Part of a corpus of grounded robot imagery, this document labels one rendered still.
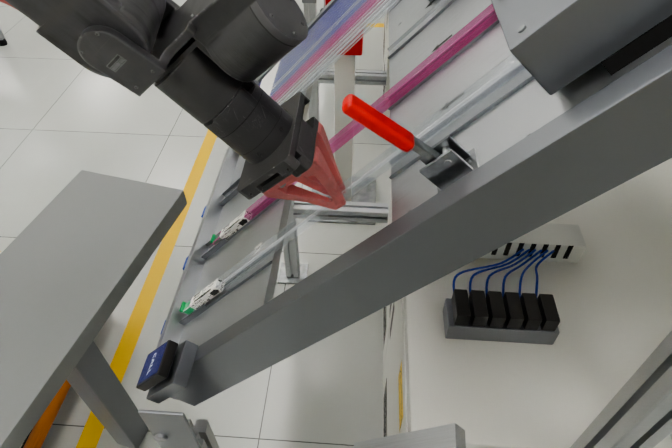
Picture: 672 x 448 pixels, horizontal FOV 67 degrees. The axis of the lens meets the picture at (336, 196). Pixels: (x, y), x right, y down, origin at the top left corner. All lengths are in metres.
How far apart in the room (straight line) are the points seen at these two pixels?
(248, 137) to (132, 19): 0.13
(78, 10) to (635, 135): 0.36
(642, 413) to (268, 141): 0.43
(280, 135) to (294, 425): 1.05
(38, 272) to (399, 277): 0.73
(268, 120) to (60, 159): 1.92
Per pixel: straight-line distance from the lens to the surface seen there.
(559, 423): 0.79
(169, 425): 0.64
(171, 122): 2.34
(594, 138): 0.35
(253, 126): 0.43
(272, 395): 1.44
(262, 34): 0.38
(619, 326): 0.91
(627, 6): 0.35
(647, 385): 0.59
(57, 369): 0.89
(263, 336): 0.52
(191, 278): 0.74
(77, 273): 0.99
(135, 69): 0.40
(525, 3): 0.37
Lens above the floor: 1.30
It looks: 44 degrees down
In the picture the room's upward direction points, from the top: straight up
